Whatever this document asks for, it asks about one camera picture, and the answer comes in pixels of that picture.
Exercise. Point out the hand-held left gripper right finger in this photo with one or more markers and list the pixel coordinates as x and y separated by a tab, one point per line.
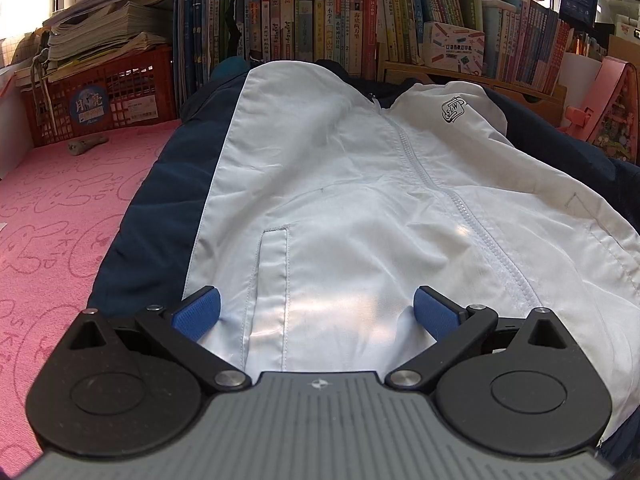
435	312

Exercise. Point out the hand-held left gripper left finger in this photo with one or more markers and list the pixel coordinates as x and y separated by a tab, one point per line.
196	312

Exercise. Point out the white and navy jacket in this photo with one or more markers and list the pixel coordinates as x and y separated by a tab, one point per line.
350	185

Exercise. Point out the pink rabbit print mat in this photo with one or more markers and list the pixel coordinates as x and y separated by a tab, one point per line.
60	220

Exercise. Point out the small grey stick object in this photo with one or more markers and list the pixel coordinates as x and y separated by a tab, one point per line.
87	145

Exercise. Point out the red plastic crate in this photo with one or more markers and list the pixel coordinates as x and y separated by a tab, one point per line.
140	85

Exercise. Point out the wooden drawer organizer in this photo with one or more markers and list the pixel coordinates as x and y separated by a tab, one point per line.
540	100

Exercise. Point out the white storage box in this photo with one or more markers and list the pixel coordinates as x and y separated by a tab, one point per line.
12	125

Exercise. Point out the white printer box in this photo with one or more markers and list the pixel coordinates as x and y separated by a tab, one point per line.
452	47

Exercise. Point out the pink toy house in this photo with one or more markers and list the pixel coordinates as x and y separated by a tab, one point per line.
615	110

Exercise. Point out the stack of paper booklets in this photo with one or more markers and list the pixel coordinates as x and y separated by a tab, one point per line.
100	25

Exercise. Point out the row of upright books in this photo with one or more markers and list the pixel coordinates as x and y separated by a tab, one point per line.
310	20

